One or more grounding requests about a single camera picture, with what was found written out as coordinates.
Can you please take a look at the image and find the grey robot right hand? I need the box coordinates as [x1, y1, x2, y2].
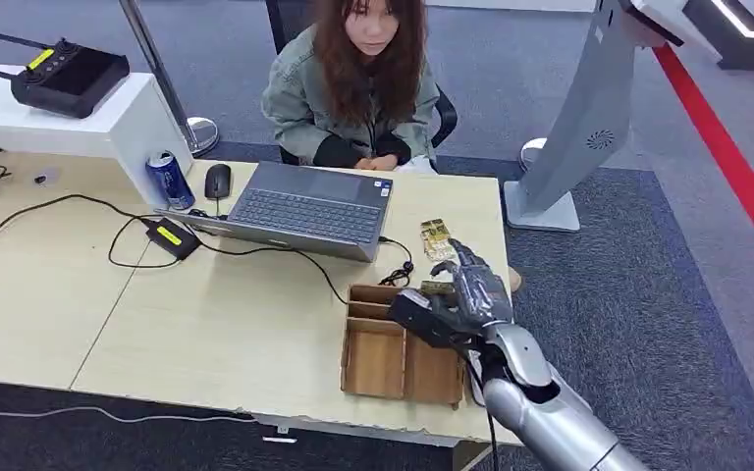
[428, 238, 515, 337]

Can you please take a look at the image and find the grey laptop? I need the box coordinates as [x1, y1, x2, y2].
[155, 161, 395, 264]

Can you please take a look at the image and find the gold printed card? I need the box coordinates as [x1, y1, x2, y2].
[420, 219, 452, 247]

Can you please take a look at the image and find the person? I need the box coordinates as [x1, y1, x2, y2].
[260, 0, 442, 174]

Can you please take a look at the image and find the wooden compartment box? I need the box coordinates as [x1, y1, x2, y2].
[340, 284, 467, 411]

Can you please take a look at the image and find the chrome stanchion base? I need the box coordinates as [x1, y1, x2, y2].
[519, 137, 550, 174]

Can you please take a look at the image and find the black computer mouse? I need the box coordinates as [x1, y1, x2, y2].
[204, 163, 233, 201]

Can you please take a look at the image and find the black office chair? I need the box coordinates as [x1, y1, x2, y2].
[264, 0, 459, 167]

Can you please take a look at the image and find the blue drink can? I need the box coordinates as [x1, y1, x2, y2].
[145, 150, 196, 211]

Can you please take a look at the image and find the grey kiosk stand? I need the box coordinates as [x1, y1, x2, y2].
[504, 0, 723, 234]

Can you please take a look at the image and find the black power adapter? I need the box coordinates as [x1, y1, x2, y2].
[145, 217, 202, 262]

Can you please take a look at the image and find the chrome stanchion pole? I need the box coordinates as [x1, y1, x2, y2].
[118, 0, 220, 159]

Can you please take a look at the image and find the white shelf block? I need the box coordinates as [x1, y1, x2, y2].
[0, 63, 194, 211]

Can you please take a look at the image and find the red barrier belt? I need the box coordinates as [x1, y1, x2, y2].
[652, 43, 754, 286]

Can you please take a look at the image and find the black remote controller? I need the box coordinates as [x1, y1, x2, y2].
[0, 30, 132, 121]

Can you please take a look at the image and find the dark lit platform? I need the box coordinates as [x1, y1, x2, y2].
[683, 0, 754, 73]

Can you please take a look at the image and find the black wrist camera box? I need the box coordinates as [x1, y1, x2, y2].
[388, 288, 466, 350]

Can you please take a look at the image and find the black laptop power cable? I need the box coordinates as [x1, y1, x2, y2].
[192, 236, 415, 305]

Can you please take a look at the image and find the black mouse cable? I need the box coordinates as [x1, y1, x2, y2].
[187, 197, 229, 223]

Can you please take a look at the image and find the black mains cable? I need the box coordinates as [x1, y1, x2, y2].
[0, 193, 182, 270]

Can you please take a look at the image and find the white floor cable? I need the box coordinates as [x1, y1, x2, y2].
[0, 405, 258, 425]

